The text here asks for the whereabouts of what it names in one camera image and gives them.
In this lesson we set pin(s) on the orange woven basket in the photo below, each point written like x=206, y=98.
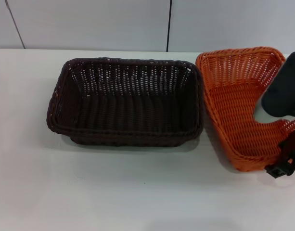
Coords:
x=234, y=110

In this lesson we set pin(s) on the dark brown woven basket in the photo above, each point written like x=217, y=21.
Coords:
x=128, y=113

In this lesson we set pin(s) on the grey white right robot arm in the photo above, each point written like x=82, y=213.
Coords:
x=282, y=84

